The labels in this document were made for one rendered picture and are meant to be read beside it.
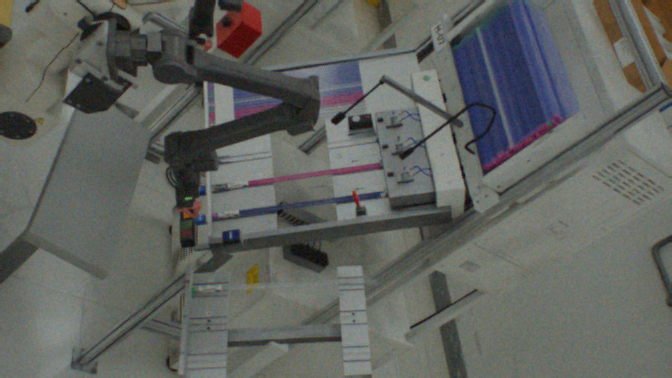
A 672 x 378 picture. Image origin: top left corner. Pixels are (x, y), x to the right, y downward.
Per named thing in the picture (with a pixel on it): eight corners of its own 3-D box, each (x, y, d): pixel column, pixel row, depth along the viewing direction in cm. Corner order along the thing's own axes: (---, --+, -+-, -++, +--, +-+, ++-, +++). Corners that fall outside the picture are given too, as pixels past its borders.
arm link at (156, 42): (139, 31, 209) (139, 50, 207) (186, 32, 210) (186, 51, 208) (143, 57, 217) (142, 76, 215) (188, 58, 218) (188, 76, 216)
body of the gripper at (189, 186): (199, 171, 263) (194, 154, 257) (200, 199, 257) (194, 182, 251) (177, 174, 263) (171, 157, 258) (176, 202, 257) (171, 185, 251)
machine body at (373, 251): (158, 375, 323) (271, 292, 289) (162, 214, 366) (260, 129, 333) (300, 415, 360) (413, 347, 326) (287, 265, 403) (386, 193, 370)
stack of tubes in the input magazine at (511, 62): (482, 170, 258) (561, 116, 243) (450, 47, 289) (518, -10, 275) (511, 187, 265) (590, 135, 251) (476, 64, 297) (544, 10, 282)
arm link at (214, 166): (167, 131, 247) (166, 159, 243) (210, 127, 246) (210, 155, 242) (177, 155, 257) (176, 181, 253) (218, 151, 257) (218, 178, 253)
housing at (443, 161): (436, 221, 272) (436, 191, 261) (411, 102, 302) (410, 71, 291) (464, 217, 272) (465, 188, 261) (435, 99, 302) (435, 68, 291)
